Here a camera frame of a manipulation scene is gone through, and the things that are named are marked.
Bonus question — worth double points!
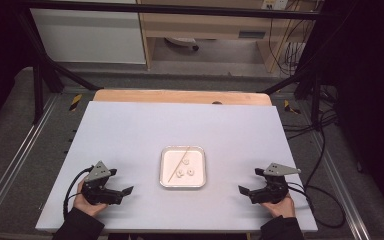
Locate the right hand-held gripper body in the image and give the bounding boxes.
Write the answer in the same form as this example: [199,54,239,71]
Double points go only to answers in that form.
[249,162,302,205]

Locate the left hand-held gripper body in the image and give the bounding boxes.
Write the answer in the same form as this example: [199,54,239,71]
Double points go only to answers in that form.
[81,160,125,206]

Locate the square metal tray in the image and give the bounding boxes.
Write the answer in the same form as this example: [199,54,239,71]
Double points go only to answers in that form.
[159,145,207,189]

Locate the thin wooden skewer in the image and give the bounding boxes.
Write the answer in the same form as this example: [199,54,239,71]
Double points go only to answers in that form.
[167,145,191,183]

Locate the person's left hand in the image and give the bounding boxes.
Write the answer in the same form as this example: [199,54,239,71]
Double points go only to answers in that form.
[72,180,109,218]

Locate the person's right hand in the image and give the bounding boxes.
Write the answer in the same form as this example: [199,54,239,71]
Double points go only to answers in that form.
[261,193,297,219]

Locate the yellow black tape strip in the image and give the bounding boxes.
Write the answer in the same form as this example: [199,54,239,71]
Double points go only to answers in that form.
[283,99,301,115]
[68,93,83,112]

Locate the wooden table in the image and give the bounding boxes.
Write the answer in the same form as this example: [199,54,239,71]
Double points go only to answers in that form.
[92,88,274,107]

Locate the white cabinet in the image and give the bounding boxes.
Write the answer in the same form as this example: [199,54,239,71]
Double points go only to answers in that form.
[29,7,147,65]

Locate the office chair base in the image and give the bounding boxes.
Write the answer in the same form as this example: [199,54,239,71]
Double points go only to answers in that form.
[163,36,201,52]

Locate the light wooden desk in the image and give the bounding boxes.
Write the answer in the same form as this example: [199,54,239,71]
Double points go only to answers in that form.
[136,0,318,73]

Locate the white power strip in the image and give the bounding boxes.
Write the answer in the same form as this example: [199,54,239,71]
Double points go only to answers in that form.
[261,0,290,11]

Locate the left hand-held gripper cable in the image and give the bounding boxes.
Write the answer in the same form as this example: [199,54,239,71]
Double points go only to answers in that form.
[62,165,95,220]

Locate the hand-held gripper cable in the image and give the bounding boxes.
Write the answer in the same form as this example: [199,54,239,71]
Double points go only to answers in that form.
[62,165,95,220]
[286,181,346,230]

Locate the right hand-held gripper cable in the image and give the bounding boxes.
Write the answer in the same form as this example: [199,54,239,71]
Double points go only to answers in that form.
[286,181,346,230]

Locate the aluminium floor rail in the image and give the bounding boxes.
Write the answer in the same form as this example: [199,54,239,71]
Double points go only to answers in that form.
[0,94,60,228]
[308,129,372,240]

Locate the black floor cables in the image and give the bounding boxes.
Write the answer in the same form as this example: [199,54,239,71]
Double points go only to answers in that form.
[281,84,340,142]

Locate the hanging black cables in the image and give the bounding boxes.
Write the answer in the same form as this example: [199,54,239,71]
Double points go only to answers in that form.
[267,13,315,77]

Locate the black metal frame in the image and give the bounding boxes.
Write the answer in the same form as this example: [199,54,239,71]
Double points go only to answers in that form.
[13,0,325,126]

